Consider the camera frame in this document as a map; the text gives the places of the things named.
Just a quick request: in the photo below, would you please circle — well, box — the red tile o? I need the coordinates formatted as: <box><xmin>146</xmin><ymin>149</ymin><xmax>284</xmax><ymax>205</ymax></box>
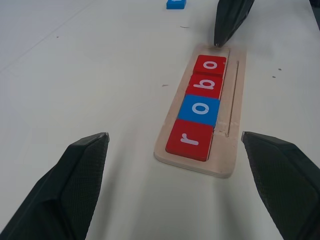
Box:
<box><xmin>192</xmin><ymin>54</ymin><xmax>228</xmax><ymax>77</ymax></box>

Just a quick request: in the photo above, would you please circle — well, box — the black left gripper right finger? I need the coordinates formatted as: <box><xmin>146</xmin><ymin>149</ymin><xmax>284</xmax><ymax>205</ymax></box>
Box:
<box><xmin>240</xmin><ymin>130</ymin><xmax>320</xmax><ymax>240</ymax></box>

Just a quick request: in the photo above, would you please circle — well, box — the wooden letter tray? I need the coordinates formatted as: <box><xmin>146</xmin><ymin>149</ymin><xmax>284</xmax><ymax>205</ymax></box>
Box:
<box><xmin>153</xmin><ymin>42</ymin><xmax>248</xmax><ymax>179</ymax></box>

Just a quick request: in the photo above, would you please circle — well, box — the red tile b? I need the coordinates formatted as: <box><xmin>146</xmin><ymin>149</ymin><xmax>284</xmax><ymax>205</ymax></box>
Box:
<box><xmin>185</xmin><ymin>73</ymin><xmax>224</xmax><ymax>100</ymax></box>

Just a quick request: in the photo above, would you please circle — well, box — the blue letter tile o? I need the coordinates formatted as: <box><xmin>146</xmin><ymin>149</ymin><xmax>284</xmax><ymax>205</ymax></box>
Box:
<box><xmin>177</xmin><ymin>94</ymin><xmax>221</xmax><ymax>127</ymax></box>

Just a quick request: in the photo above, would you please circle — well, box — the blue tile t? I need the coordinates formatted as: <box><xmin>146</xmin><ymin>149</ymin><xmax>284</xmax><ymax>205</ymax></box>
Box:
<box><xmin>165</xmin><ymin>0</ymin><xmax>187</xmax><ymax>11</ymax></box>

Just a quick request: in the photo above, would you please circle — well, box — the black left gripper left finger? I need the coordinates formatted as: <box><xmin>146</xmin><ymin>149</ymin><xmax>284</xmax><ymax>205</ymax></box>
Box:
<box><xmin>0</xmin><ymin>131</ymin><xmax>110</xmax><ymax>240</ymax></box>

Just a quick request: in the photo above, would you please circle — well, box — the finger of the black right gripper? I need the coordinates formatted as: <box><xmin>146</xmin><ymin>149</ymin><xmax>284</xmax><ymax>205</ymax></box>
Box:
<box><xmin>213</xmin><ymin>0</ymin><xmax>256</xmax><ymax>48</ymax></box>

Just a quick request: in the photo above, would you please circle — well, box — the red letter tile r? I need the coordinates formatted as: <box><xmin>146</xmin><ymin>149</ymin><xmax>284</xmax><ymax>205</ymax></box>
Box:
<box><xmin>165</xmin><ymin>119</ymin><xmax>215</xmax><ymax>162</ymax></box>

